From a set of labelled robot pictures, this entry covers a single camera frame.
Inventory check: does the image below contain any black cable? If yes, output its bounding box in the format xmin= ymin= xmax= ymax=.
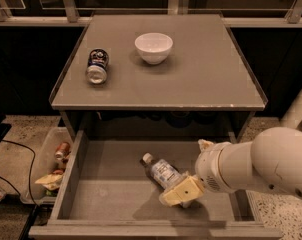
xmin=0 ymin=136 xmax=38 ymax=206

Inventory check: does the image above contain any metal railing frame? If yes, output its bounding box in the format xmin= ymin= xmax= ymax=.
xmin=0 ymin=0 xmax=302 ymax=28

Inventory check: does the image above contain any blue plastic bottle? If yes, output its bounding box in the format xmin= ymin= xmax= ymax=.
xmin=142 ymin=153 xmax=186 ymax=190

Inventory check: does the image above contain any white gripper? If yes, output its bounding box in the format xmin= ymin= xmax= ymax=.
xmin=159 ymin=139 xmax=234 ymax=207

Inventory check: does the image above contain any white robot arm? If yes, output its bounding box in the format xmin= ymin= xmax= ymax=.
xmin=159 ymin=89 xmax=302 ymax=206

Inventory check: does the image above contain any clear plastic bin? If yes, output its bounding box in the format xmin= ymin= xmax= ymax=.
xmin=20 ymin=127 xmax=73 ymax=205

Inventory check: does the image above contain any white ceramic bowl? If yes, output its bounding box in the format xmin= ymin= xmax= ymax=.
xmin=134 ymin=33 xmax=173 ymax=65

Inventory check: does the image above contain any orange soda can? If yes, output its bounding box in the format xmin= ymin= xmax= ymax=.
xmin=55 ymin=142 xmax=70 ymax=160

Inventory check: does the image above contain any yellow snack bag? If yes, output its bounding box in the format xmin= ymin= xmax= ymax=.
xmin=35 ymin=174 xmax=63 ymax=191

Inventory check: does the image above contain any grey cabinet with counter top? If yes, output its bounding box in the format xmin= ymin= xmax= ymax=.
xmin=51 ymin=14 xmax=267 ymax=138

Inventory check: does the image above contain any blue soda can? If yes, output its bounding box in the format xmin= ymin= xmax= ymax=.
xmin=86 ymin=48 xmax=109 ymax=84

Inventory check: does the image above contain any open grey top drawer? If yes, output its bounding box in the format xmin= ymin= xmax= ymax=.
xmin=29 ymin=131 xmax=282 ymax=240

